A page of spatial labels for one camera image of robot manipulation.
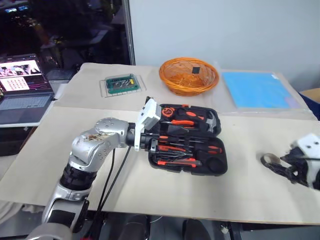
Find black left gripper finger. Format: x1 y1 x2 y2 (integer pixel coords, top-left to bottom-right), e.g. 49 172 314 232
149 140 159 157

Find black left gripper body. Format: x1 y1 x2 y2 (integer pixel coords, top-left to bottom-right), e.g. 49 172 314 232
139 131 161 154

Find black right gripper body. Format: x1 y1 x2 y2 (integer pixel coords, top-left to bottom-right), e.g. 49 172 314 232
286 146 312 187

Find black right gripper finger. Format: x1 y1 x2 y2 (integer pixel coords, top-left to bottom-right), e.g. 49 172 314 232
265 161 296 184
279 152 302 165

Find black tape roll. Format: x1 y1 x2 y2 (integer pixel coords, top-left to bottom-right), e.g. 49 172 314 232
260 153 281 171

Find orange black striped screwdriver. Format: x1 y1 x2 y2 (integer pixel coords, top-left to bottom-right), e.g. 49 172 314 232
157 143 188 153

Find thin precision screwdriver set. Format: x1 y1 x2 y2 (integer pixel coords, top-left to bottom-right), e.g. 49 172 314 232
158 151 194 160

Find orange black utility knife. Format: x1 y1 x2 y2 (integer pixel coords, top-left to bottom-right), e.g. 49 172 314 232
156 159 203 168

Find orange black tape measure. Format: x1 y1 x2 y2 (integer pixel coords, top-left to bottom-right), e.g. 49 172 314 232
161 106 176 119

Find black tool case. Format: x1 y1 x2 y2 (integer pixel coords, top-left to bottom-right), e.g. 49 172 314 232
147 103 229 176

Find orange handled pliers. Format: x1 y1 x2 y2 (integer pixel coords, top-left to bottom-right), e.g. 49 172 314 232
165 119 196 129

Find large orange handled screwdriver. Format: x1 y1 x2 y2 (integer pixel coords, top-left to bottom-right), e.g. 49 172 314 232
186 145 223 155

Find silver hammer orange black handle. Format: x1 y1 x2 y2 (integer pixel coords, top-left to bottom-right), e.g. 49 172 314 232
174 108 219 134

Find clear plastic tray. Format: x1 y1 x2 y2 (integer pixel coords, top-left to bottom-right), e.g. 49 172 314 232
99 73 148 99

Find clear plastic sleeve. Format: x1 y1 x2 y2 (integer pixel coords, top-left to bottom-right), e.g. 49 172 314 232
214 66 315 116

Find green circuit board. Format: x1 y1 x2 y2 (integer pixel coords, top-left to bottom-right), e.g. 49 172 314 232
104 73 139 95

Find brown cardboard box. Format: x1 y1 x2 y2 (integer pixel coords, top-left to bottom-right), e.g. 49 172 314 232
298 88 320 113

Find orange wicker basket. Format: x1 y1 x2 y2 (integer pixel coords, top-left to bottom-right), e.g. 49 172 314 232
158 57 221 96

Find blue mat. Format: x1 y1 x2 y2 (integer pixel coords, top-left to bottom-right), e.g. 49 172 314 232
220 71 296 110

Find silver metal pillar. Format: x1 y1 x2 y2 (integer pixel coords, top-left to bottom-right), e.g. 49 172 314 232
121 0 137 66

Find open grey laptop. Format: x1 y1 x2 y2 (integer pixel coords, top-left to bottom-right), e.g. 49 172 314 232
0 53 56 126

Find white cloth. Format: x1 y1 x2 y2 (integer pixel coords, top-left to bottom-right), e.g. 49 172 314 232
0 200 26 226

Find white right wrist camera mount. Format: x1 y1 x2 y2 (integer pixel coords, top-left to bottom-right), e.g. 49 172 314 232
290 133 320 192

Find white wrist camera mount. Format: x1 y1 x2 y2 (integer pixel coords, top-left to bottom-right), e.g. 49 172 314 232
134 98 164 153
290 133 320 192

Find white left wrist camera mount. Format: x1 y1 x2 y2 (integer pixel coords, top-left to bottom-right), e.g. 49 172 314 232
134 98 164 153

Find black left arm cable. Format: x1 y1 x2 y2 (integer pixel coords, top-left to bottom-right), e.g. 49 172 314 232
87 146 132 240

